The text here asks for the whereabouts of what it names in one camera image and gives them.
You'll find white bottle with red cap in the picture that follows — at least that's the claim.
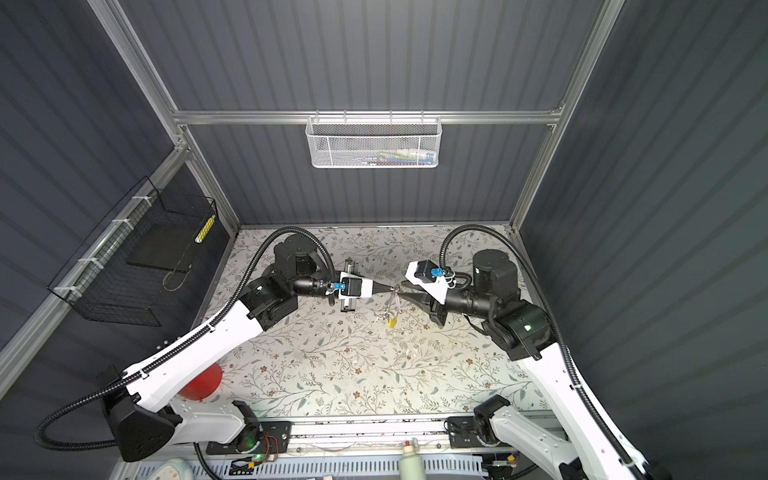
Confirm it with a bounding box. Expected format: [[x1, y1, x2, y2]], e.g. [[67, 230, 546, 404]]
[[398, 440, 427, 480]]

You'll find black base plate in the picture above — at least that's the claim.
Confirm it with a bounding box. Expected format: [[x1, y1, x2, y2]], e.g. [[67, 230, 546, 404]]
[[443, 416, 508, 449], [205, 421, 293, 455]]

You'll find red cup with pens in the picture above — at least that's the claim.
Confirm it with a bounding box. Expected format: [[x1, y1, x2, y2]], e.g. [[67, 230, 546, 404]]
[[153, 346, 223, 401]]

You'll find white slotted cable duct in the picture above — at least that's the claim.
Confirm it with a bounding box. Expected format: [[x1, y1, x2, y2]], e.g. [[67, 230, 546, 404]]
[[131, 454, 487, 480]]

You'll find large keyring with yellow grip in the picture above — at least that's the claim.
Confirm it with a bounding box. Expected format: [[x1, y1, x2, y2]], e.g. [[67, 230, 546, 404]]
[[381, 286, 401, 329]]

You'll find white rounded device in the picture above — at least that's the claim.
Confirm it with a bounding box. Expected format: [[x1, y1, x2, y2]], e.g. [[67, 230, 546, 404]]
[[147, 458, 195, 480]]

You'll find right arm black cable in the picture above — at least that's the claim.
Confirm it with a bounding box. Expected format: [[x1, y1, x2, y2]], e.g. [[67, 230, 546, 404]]
[[439, 223, 649, 480]]

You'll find white wire basket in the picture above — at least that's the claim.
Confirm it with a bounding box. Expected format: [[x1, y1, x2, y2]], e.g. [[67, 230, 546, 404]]
[[305, 113, 443, 169]]

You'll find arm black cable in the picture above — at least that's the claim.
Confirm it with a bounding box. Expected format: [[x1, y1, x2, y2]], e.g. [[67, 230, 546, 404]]
[[439, 223, 649, 480], [32, 225, 337, 452]]

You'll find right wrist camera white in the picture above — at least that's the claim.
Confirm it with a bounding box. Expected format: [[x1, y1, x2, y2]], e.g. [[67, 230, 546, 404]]
[[405, 260, 456, 305]]

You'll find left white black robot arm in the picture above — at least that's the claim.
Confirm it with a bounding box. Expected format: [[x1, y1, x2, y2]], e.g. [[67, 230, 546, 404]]
[[104, 227, 391, 462]]

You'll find aluminium rail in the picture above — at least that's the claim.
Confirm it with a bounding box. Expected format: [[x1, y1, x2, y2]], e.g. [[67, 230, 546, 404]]
[[128, 412, 601, 457]]

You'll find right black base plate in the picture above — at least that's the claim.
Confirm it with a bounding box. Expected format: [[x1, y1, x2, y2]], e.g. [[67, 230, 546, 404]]
[[443, 416, 508, 449]]

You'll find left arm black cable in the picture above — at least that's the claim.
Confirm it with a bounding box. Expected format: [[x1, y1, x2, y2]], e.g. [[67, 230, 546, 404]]
[[32, 225, 337, 452]]

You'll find yellow green marker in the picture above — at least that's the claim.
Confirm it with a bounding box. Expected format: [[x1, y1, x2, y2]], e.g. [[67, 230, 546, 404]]
[[194, 214, 217, 244]]

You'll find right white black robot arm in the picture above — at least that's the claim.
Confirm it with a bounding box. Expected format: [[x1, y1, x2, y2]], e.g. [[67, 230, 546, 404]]
[[405, 249, 670, 479]]

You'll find black wire basket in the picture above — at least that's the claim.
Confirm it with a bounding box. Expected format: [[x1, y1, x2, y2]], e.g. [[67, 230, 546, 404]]
[[48, 180, 218, 327]]

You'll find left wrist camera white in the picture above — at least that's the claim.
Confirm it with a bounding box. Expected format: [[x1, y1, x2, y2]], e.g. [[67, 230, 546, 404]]
[[334, 272, 370, 300]]

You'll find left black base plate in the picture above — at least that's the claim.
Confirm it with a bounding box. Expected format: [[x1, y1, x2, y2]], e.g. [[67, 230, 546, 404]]
[[205, 421, 293, 455]]

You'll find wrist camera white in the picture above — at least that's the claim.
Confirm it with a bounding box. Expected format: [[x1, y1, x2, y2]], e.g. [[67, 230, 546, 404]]
[[334, 272, 370, 300], [405, 260, 456, 305]]

